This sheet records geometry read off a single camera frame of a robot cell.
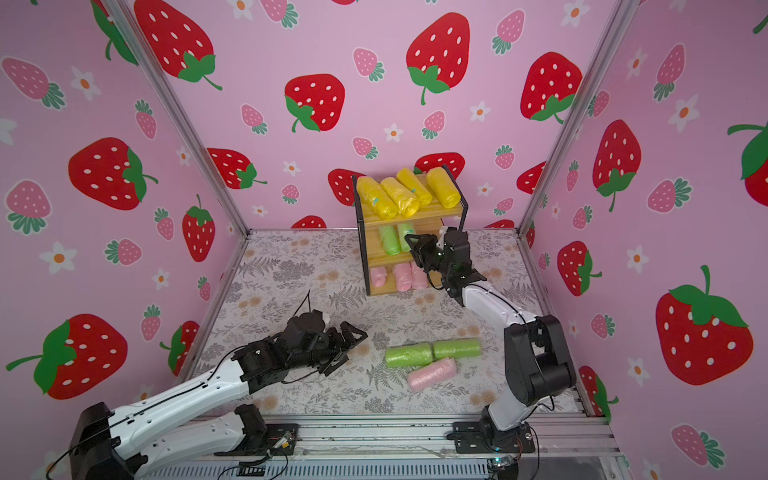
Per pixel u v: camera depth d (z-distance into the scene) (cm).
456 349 85
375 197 76
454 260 67
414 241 82
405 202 75
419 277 101
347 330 68
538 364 46
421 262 79
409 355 84
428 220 82
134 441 41
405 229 86
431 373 82
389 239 90
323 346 60
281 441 72
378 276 100
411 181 83
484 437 66
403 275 101
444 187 80
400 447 73
